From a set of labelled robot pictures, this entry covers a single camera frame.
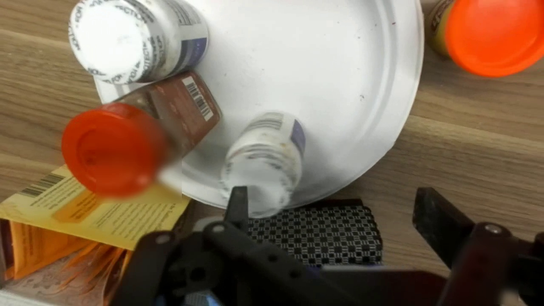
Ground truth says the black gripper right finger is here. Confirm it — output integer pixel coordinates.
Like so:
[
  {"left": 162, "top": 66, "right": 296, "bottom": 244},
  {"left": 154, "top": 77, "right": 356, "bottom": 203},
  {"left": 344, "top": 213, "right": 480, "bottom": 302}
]
[{"left": 412, "top": 186, "right": 475, "bottom": 268}]

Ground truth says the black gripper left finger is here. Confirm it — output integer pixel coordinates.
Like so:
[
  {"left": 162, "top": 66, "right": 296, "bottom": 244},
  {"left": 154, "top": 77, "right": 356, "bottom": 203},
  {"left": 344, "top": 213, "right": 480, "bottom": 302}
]
[{"left": 227, "top": 186, "right": 249, "bottom": 227}]

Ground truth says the white pill bottle blue label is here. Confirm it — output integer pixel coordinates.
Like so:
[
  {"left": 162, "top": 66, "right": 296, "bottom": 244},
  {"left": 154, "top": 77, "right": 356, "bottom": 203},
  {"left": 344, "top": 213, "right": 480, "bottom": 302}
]
[{"left": 222, "top": 111, "right": 307, "bottom": 217}]

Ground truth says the brown spice jar red lid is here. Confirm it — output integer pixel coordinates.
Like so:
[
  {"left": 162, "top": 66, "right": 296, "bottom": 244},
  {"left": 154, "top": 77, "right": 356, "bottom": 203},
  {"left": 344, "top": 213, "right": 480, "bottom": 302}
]
[{"left": 62, "top": 71, "right": 222, "bottom": 196}]

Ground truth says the orange lid play-doh tub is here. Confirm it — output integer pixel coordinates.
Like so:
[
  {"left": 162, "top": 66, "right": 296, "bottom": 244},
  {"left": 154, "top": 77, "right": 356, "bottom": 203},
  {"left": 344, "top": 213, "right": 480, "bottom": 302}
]
[{"left": 427, "top": 0, "right": 544, "bottom": 77}]

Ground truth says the white paper plate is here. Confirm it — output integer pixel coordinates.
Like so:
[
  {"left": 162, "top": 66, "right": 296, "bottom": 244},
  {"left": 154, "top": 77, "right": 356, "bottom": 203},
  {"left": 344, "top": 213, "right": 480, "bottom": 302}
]
[{"left": 92, "top": 0, "right": 427, "bottom": 210}]

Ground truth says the grey mesh tray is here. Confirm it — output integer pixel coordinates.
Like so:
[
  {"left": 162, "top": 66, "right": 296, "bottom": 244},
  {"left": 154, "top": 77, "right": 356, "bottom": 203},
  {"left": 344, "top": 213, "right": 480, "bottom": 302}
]
[{"left": 249, "top": 198, "right": 383, "bottom": 266}]

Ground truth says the yellow open tea box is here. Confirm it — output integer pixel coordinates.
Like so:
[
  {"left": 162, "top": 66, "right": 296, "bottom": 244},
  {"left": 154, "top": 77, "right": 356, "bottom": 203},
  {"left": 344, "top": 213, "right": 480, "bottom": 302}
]
[{"left": 0, "top": 166, "right": 189, "bottom": 292}]

